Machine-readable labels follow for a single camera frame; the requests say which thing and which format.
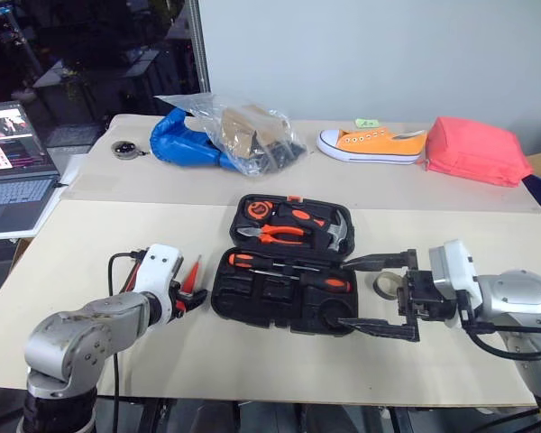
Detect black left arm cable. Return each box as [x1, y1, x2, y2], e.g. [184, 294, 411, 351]
[107, 250, 148, 433]

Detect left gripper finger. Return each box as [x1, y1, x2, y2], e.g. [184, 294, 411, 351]
[184, 289, 209, 313]

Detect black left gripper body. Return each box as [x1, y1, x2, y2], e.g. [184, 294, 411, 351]
[167, 279, 196, 319]

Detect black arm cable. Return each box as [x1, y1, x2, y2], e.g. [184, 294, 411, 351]
[459, 288, 541, 362]
[107, 250, 148, 433]

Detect screwdriver orange black handle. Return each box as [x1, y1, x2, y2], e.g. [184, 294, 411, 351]
[248, 269, 352, 294]
[227, 253, 322, 273]

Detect blue plastic bag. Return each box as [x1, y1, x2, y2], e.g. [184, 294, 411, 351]
[149, 106, 236, 171]

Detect black plastic tool case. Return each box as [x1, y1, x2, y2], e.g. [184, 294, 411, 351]
[210, 193, 360, 336]

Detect clear plastic bag with parts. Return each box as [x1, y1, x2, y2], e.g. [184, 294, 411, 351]
[154, 93, 309, 177]

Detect orange black tape measure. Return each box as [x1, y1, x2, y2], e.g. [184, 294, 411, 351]
[245, 200, 274, 223]

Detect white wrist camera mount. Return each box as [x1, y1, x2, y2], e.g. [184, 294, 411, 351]
[427, 239, 480, 299]
[133, 244, 184, 326]

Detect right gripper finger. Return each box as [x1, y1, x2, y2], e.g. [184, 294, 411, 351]
[337, 310, 422, 343]
[342, 248, 419, 274]

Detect orange canvas sneaker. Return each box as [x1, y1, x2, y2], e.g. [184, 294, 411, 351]
[316, 127, 430, 166]

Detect black metal table frame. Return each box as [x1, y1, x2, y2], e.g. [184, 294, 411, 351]
[96, 395, 541, 433]

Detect coral red fabric pouch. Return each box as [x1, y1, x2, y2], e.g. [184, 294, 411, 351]
[424, 115, 535, 189]

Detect grey background desk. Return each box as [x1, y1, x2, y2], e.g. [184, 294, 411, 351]
[31, 47, 161, 124]

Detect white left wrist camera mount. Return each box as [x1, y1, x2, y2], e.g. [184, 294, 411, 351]
[133, 244, 184, 326]

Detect silver aluminium post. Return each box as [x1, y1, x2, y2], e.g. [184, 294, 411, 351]
[190, 0, 212, 95]

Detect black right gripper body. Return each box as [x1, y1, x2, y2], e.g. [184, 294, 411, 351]
[395, 269, 457, 322]

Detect grey tape roll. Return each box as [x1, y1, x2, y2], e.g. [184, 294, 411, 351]
[371, 271, 406, 299]

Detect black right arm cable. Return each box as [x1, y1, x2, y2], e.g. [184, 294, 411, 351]
[459, 288, 541, 362]

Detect claw hammer orange black handle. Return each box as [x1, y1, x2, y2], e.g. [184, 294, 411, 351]
[280, 205, 352, 253]

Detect grey laptop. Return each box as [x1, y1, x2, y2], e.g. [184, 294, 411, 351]
[0, 102, 62, 236]

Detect orange handled pliers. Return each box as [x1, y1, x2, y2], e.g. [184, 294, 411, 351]
[236, 224, 313, 247]

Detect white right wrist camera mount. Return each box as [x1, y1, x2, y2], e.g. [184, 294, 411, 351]
[427, 239, 480, 299]

